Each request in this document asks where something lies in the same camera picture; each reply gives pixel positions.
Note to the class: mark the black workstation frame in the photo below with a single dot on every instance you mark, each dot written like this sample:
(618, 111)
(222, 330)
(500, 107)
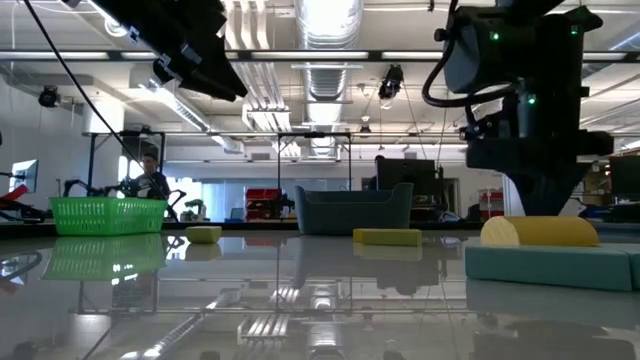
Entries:
(91, 165)

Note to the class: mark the silver air duct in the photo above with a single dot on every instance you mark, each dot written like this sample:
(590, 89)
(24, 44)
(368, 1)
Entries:
(327, 85)

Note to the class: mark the green plastic basket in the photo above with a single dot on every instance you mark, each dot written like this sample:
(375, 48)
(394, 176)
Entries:
(107, 216)

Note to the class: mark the black computer monitor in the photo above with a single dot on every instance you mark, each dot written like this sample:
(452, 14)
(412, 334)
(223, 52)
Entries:
(625, 175)
(405, 174)

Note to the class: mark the teal rectangular block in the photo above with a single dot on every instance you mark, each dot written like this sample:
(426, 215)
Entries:
(545, 267)

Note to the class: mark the yellow half cylinder block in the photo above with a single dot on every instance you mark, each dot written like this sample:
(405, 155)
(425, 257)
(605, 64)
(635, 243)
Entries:
(545, 231)

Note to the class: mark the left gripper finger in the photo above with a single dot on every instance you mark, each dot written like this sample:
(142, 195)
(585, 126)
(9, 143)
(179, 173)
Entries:
(225, 65)
(200, 80)

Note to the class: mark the white pillar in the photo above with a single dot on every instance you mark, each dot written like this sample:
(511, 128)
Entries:
(507, 200)

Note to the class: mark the light green rectangular block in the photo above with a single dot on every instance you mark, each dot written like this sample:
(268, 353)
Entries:
(395, 238)

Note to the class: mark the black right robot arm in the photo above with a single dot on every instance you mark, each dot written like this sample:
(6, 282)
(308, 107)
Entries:
(500, 50)

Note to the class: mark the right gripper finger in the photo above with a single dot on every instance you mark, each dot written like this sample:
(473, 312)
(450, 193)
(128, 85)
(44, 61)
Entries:
(547, 192)

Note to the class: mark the black table edge rail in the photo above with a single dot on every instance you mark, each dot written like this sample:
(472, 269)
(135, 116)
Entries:
(240, 226)

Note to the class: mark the red plastic part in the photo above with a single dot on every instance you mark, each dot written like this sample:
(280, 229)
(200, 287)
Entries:
(15, 193)

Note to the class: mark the black overhead camera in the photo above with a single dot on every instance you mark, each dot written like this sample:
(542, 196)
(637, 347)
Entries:
(391, 82)

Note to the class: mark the red shelf unit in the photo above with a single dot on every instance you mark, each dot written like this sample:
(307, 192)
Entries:
(491, 202)

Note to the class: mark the red storage bins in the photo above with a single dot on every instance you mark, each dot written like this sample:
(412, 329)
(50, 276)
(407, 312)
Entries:
(262, 200)

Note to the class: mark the black overhead frame bar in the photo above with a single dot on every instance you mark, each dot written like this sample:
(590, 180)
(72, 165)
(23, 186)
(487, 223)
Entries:
(320, 55)

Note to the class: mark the small light green block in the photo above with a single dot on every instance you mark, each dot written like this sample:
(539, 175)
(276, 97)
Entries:
(203, 235)

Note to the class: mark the blue plastic bin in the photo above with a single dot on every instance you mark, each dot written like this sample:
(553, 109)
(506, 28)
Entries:
(350, 212)

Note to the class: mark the yellow rectangular block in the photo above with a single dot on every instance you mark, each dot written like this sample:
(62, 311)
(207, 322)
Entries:
(356, 235)

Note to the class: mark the black ceiling camera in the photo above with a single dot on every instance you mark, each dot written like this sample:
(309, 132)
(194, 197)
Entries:
(49, 96)

